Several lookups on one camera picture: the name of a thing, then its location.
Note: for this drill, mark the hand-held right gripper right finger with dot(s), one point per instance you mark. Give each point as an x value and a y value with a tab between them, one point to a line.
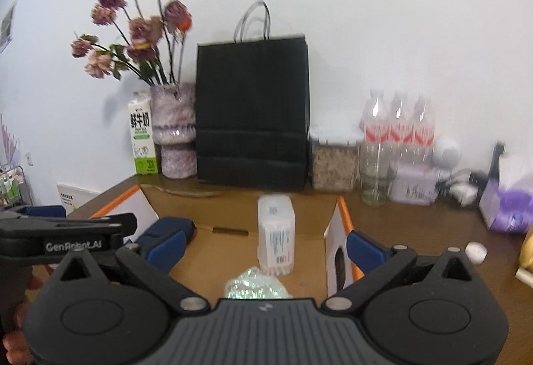
366	252

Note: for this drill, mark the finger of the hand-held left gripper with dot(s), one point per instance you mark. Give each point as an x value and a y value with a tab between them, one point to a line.
43	211
175	224

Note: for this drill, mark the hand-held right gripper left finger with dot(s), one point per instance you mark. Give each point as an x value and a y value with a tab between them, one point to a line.
166	250

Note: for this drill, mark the red cardboard box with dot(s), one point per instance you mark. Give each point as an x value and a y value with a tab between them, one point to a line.
233	252

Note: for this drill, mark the wooden desktop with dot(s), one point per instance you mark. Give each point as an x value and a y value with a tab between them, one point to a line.
416	219

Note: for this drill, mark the person's left hand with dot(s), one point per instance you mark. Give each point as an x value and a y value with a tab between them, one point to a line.
14	344

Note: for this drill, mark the white flat board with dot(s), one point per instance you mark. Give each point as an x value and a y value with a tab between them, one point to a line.
75	194

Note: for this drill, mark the metal storage rack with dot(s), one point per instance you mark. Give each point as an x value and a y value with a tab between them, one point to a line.
10	184

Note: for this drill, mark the clear glass jar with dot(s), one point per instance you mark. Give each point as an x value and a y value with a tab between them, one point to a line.
374	192

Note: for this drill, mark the white tin box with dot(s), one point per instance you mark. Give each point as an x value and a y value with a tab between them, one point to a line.
412	186

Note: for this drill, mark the mottled purple vase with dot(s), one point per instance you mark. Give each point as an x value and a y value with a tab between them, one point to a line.
175	132

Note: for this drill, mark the clear food container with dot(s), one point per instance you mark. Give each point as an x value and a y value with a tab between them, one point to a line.
333	165

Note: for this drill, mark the clear cotton swab box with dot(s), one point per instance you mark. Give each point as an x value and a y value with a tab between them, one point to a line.
275	231

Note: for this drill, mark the iridescent plastic wrap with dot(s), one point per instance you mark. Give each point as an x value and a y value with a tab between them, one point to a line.
254	286

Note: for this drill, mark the green white milk carton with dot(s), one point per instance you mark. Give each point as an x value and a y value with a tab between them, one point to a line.
141	132

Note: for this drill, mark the white round cap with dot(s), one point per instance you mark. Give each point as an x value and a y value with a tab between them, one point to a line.
476	252

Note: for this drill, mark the white round speaker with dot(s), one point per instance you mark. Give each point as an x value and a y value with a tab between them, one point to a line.
447	152

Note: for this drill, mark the red label water bottle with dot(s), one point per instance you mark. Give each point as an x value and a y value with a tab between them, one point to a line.
422	123
374	119
399	119

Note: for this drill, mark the black paper bag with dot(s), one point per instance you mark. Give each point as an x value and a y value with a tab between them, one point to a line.
250	107

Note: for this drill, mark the purple tissue box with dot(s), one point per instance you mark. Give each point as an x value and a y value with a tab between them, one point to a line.
506	207

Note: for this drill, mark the dark narrow box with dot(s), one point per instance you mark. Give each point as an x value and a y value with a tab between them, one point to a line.
498	161

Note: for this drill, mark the yellow mug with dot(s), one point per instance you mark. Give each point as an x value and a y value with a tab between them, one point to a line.
526	248

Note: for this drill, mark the white spoon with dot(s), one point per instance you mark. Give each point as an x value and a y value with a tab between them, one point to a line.
525	276

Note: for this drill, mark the dried pink rose bouquet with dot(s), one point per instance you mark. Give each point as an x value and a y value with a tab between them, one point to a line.
141	30

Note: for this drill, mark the white wall socket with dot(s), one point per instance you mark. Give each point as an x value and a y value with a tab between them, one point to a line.
28	158

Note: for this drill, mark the purple wall sticker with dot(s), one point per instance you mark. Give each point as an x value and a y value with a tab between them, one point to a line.
8	140

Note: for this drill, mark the wall poster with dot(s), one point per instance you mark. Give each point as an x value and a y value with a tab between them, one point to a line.
6	30

